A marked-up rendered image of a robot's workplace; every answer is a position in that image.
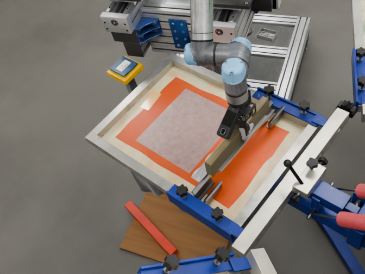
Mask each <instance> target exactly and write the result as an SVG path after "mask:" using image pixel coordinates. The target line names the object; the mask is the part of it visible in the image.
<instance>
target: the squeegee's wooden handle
mask: <svg viewBox="0 0 365 274"><path fill-rule="evenodd" d="M268 112H269V99H268V98H267V97H264V96H262V97H261V98H260V100H259V101H258V102H257V103H256V114H255V115H254V117H252V114H251V117H250V118H249V119H248V120H247V122H248V123H249V124H251V123H253V125H254V126H253V128H254V127H255V126H256V125H257V124H258V122H259V121H260V120H261V119H262V118H263V117H264V116H265V115H267V114H268ZM239 128H240V127H239V126H236V127H235V129H234V131H233V133H232V135H231V137H230V139H224V141H223V142H222V143H221V144H220V145H219V146H218V147H217V148H216V150H215V151H214V152H213V153H212V154H211V155H210V156H209V157H208V159H207V160H206V161H205V162H204V164H205V168H206V172H207V173H208V174H209V175H211V176H214V175H215V174H216V173H217V172H218V169H219V168H220V167H221V166H222V165H223V163H224V162H225V161H226V160H227V159H228V158H229V156H230V155H231V154H232V153H233V151H234V150H235V149H236V148H237V147H238V146H239V144H240V143H241V142H242V141H243V140H242V136H241V132H240V130H239Z"/></svg>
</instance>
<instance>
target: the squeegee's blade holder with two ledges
mask: <svg viewBox="0 0 365 274"><path fill-rule="evenodd" d="M266 119H268V116H267V115H265V116H264V117H263V118H262V119H261V120H260V121H259V122H258V124H257V125H256V126H255V127H254V128H253V129H252V131H251V132H250V133H249V136H248V138H247V140H246V141H244V140H243V141H242V142H241V143H240V144H239V146H238V147H237V148H236V149H235V150H234V151H233V153H232V154H231V155H230V156H229V158H228V159H227V160H226V161H225V162H224V163H223V165H222V166H221V167H220V168H219V169H218V171H219V172H220V173H221V172H222V171H223V170H224V169H225V168H226V167H227V165H228V164H229V163H230V162H231V161H232V160H233V158H234V157H235V156H236V155H237V153H238V152H239V151H240V150H241V149H242V148H243V146H244V145H245V144H246V143H247V142H248V141H249V139H250V138H251V137H252V136H253V135H254V134H255V132H256V131H257V130H258V129H259V128H260V127H261V126H262V124H263V123H264V122H265V120H266Z"/></svg>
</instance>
